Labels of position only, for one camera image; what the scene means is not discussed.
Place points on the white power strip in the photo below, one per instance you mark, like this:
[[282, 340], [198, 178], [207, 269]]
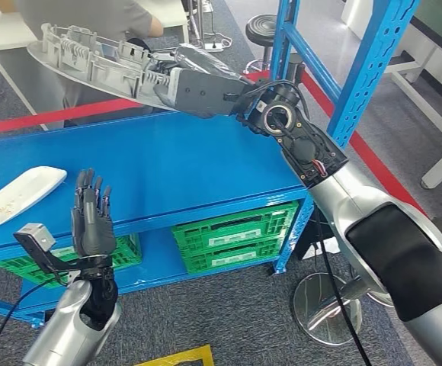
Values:
[[213, 47]]

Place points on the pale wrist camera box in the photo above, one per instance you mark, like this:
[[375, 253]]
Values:
[[36, 236]]

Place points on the blue metal shelf rack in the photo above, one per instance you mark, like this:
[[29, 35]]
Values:
[[149, 161]]

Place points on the person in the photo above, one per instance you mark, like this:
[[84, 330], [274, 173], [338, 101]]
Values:
[[91, 15]]

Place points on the silver plastic wheel hubcap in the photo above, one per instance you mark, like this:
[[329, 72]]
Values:
[[91, 65]]

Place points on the green folded plastic crate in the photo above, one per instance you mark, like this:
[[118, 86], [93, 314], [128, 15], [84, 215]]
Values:
[[129, 243], [129, 260], [194, 232], [198, 260]]

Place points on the black office chair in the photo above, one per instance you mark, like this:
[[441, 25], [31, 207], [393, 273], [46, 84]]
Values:
[[137, 44]]

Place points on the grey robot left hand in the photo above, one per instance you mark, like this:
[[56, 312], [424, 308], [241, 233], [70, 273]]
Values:
[[93, 227]]

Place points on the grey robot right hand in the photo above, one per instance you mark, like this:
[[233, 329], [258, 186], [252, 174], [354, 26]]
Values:
[[206, 93]]

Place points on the yellow floor tape square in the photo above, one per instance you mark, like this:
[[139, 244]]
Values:
[[175, 357]]

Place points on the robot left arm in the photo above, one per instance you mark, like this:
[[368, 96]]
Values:
[[63, 333]]

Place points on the black round stool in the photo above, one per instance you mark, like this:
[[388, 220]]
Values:
[[261, 29]]

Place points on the chrome barrier stanchion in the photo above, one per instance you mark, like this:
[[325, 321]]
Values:
[[381, 301], [295, 65], [326, 313]]

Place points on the white plastic trim part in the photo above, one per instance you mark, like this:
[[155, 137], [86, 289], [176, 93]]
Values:
[[19, 197]]

